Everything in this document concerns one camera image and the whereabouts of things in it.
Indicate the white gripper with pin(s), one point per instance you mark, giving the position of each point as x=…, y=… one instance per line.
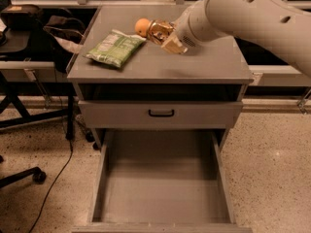
x=184, y=32

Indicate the orange soda can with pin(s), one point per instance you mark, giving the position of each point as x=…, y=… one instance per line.
x=159, y=31

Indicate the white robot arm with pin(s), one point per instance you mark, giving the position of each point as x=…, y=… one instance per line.
x=271, y=24

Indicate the closed grey top drawer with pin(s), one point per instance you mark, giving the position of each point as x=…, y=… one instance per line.
x=134, y=115

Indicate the open grey middle drawer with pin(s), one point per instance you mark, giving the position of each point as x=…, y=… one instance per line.
x=161, y=182

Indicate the orange fruit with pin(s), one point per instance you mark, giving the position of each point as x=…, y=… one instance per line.
x=142, y=26

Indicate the green chip bag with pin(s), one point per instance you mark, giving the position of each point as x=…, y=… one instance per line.
x=115, y=48

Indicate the dark backpack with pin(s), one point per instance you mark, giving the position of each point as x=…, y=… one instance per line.
x=66, y=34

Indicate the black office chair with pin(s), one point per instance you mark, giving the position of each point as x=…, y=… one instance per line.
x=34, y=174

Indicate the black drawer handle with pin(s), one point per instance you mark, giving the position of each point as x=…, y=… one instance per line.
x=160, y=113

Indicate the black desk frame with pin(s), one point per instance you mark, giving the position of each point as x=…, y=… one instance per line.
x=35, y=78

